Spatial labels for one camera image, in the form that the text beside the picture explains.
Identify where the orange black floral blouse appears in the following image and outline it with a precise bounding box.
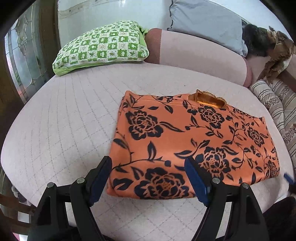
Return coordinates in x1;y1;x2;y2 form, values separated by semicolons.
107;91;280;199

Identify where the beige striped floral cushion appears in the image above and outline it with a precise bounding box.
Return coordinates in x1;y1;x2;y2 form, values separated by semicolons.
250;79;295;168

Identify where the pink headboard cushion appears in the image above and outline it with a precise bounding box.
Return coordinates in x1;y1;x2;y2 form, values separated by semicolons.
247;55;296;92

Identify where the black fuzzy garment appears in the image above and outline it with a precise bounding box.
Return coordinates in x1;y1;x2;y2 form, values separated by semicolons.
242;24;276;57

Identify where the wooden stained glass door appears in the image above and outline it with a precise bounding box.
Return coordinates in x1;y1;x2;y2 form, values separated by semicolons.
0;0;61;140

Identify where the grey pillow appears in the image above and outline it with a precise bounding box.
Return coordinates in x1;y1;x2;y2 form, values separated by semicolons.
168;1;248;57

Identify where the green white checkered pillow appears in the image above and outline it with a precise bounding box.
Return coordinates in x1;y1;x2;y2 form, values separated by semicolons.
52;20;149;76

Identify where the pink cylindrical bolster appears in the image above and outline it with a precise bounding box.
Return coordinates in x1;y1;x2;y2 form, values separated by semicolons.
145;28;252;88

